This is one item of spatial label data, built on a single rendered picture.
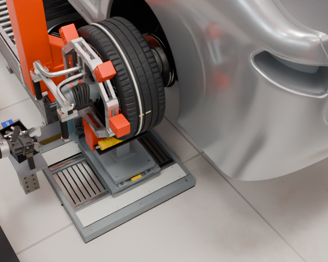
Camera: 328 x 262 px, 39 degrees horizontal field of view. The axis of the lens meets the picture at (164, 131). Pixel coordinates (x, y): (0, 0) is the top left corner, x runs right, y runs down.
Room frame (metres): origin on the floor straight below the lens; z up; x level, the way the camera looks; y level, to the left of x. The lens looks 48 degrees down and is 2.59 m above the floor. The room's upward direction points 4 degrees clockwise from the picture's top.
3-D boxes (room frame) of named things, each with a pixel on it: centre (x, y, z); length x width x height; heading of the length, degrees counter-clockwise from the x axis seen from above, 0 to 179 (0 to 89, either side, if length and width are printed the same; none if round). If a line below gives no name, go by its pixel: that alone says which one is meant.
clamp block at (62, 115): (1.59, 0.48, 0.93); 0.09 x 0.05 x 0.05; 126
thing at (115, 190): (1.97, 0.30, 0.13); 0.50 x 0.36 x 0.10; 36
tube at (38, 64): (1.86, 0.58, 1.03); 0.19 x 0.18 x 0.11; 126
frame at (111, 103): (1.85, 0.42, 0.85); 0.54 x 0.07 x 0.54; 36
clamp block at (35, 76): (1.87, 0.69, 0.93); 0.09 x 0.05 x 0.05; 126
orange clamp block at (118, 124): (1.60, 0.23, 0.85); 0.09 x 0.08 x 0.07; 36
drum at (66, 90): (1.81, 0.48, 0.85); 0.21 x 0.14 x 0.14; 126
